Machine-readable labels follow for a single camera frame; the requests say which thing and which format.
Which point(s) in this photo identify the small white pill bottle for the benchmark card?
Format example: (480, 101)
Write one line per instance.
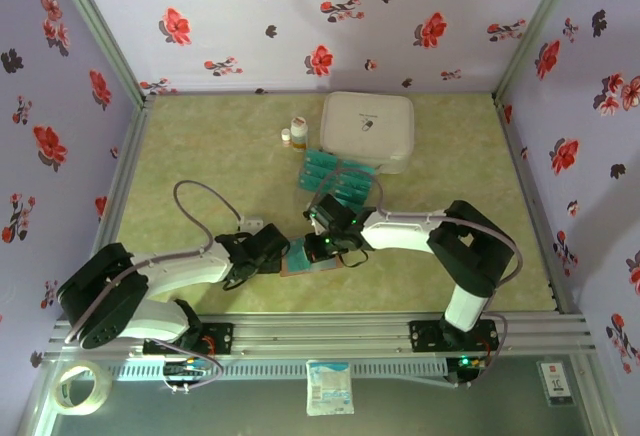
(285, 137)

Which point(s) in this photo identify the group of teal packets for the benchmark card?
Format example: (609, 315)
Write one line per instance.
(306, 195)

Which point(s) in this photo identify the aluminium mounting rail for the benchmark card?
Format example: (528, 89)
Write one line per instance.
(320, 336)

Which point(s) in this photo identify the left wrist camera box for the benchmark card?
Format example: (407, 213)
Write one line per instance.
(252, 222)

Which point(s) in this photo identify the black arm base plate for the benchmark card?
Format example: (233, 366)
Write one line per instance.
(222, 338)
(425, 336)

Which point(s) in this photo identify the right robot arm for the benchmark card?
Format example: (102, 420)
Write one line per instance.
(400, 228)

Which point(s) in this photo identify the aluminium frame post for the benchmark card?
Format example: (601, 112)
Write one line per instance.
(537, 26)
(100, 26)

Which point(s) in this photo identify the large white-capped pill bottle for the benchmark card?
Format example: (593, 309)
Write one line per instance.
(299, 131)

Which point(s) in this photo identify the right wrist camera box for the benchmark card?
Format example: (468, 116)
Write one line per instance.
(327, 206)

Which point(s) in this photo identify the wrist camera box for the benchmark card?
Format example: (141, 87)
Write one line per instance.
(252, 222)
(327, 206)

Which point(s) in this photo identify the green controller circuit board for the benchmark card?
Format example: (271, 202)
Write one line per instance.
(187, 367)
(467, 362)

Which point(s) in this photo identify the clear tape roll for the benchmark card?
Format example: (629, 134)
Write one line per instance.
(106, 387)

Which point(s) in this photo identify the teal packet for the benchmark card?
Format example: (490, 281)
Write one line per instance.
(352, 196)
(299, 258)

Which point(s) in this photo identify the white medicine pouch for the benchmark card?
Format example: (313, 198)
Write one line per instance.
(367, 121)

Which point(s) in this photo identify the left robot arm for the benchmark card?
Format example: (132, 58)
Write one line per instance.
(180, 273)

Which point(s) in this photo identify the aluminium side rail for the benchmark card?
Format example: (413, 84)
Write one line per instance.
(510, 131)
(131, 156)

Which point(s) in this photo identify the black and white label card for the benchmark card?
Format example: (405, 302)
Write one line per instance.
(556, 383)

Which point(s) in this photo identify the white gauze packet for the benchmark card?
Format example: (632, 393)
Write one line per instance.
(330, 388)

